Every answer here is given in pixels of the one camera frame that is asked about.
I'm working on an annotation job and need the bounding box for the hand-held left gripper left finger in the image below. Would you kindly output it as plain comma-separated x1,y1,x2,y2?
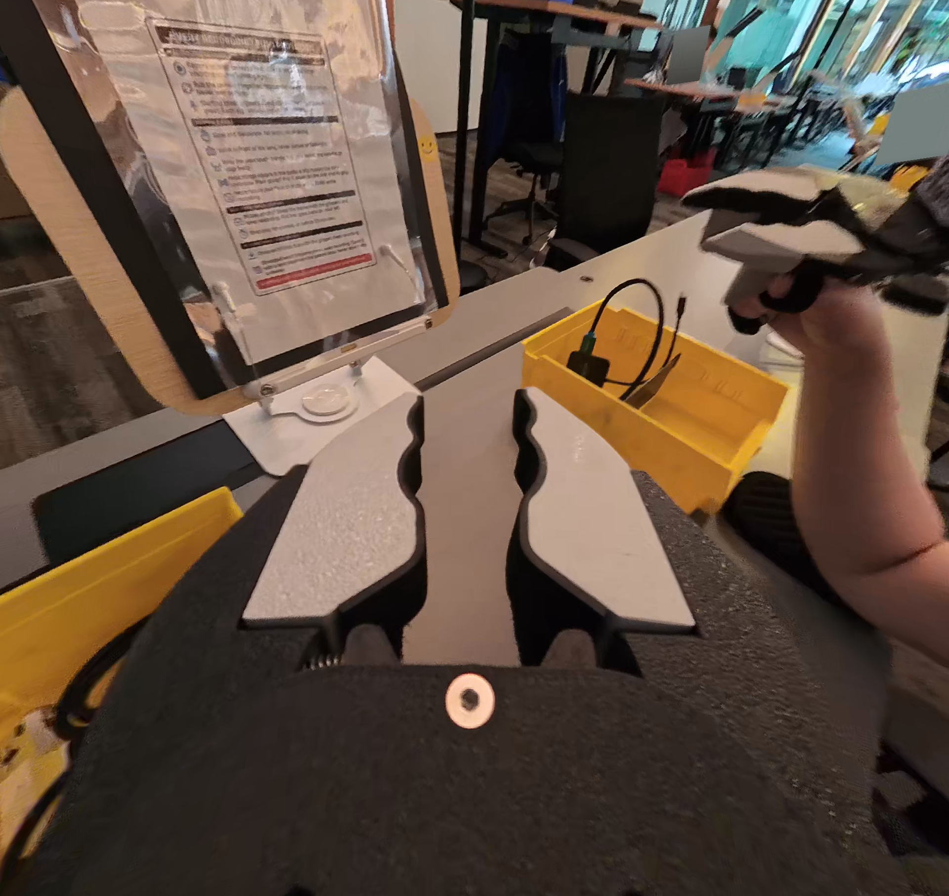
242,392,430,630

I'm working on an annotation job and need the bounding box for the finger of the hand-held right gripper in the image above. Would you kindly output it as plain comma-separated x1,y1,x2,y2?
681,168,842,226
699,221,868,263

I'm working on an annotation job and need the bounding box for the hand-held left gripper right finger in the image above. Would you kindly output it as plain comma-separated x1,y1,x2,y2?
510,386,698,630

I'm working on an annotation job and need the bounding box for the yellow plastic bin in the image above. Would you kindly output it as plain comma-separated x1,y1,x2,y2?
521,299,790,515
0,487,244,867

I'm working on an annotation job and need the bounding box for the black hdmi cable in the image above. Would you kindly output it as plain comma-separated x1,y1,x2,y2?
593,278,689,402

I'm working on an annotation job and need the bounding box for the person's right forearm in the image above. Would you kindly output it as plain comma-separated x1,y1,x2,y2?
787,340,949,669

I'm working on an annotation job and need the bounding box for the person's right hand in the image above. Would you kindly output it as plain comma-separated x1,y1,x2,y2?
764,281,904,374

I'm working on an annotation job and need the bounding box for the red box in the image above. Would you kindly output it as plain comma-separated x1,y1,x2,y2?
658,151,719,199

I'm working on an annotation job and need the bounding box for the black mesh chair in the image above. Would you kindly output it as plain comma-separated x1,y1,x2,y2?
721,469,846,608

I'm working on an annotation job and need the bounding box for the black cabinet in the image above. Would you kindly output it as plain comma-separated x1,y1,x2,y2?
556,91,664,259

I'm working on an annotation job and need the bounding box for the black mat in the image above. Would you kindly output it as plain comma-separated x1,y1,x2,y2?
33,459,305,563

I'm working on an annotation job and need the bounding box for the black office chair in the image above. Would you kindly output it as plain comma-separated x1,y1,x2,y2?
485,140,564,245

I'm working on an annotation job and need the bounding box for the wooden top standing desk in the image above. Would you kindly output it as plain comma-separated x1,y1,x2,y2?
433,0,664,259

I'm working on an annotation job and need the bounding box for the black vertical pole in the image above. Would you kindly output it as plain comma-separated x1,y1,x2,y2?
452,0,480,245

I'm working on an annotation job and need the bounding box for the clear acrylic sign stand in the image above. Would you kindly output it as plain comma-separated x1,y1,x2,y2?
15,0,453,400

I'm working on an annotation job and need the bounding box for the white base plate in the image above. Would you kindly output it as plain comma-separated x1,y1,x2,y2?
222,355,424,478

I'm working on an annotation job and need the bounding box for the black frame post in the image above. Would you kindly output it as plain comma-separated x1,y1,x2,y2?
0,0,231,396

